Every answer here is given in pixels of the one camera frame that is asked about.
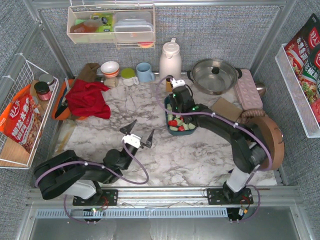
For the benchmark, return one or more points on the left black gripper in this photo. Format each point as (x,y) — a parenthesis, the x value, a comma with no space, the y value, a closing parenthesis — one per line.
(141,143)

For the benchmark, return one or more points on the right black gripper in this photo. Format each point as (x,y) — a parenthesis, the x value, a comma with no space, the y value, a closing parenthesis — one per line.
(182,94)

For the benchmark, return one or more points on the green capsule cluster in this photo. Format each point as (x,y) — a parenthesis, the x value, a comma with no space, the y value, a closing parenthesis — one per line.
(170,117)
(191,126)

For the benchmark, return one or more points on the red capsule cluster front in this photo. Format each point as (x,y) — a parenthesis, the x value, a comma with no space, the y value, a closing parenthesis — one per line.
(173,123)

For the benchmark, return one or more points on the cork mat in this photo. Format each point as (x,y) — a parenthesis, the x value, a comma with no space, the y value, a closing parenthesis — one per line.
(227,110)

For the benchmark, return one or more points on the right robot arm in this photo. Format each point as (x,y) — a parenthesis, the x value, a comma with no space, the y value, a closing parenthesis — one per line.
(249,148)

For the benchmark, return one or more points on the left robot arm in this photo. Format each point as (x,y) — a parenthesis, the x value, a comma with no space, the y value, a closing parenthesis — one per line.
(67,173)

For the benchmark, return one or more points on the orange spice bottle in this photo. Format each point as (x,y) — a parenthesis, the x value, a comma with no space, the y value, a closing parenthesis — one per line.
(168,85)

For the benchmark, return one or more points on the white thermos jug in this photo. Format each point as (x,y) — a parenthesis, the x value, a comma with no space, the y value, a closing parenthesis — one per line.
(170,62)

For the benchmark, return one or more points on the steel pot with lid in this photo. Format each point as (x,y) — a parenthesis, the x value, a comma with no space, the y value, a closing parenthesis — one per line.
(214,76)

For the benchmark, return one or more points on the blue mug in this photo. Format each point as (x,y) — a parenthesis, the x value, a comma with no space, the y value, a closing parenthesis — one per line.
(144,72)

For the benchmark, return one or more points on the glass spice jar lying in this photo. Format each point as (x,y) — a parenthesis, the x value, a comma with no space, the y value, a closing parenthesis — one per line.
(111,82)

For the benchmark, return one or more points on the green lid white cup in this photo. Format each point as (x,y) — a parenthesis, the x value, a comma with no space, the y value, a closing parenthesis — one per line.
(129,77)

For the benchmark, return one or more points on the red cloth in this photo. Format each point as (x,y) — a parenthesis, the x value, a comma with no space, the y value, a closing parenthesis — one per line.
(85,99)

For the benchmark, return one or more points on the pink egg tray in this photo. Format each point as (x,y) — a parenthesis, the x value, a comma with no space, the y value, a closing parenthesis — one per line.
(246,91)

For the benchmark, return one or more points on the white orange bowl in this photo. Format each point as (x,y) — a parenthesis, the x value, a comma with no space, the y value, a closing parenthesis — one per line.
(110,69)

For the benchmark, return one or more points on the orange tray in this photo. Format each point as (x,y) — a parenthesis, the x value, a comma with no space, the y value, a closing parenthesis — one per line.
(60,110)

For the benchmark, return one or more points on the brown cloth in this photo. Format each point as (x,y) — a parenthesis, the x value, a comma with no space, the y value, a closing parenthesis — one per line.
(89,72)

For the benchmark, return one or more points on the clear plastic containers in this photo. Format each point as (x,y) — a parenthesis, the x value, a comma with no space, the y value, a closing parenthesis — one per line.
(133,26)

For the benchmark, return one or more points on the round wooden board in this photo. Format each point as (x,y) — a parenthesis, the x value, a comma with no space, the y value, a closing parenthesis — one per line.
(273,138)

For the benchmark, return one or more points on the dark lid jar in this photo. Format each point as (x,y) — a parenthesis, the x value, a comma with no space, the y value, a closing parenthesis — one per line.
(43,91)

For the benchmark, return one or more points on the silver lid jar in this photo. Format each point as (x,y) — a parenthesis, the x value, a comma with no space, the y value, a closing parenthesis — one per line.
(49,79)

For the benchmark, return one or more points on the red snack bag left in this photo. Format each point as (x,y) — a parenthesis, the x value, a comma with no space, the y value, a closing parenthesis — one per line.
(19,121)

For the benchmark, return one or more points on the red snack bags right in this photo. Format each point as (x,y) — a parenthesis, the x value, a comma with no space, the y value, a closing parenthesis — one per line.
(303,52)

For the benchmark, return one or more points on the right white rack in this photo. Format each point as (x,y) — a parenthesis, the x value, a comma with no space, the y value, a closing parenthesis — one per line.
(301,105)

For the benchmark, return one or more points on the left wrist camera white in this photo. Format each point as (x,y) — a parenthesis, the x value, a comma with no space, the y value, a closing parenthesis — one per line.
(132,140)

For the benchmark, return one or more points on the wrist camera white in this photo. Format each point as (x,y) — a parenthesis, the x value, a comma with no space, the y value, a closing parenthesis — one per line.
(132,140)
(177,83)

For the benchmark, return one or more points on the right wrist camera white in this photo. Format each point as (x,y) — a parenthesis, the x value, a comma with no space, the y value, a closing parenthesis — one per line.
(177,83)

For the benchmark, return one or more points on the wall wire basket top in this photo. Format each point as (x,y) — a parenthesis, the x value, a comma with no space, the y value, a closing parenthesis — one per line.
(82,30)

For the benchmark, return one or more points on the left wire basket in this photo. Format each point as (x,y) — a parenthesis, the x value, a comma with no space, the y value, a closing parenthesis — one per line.
(13,155)

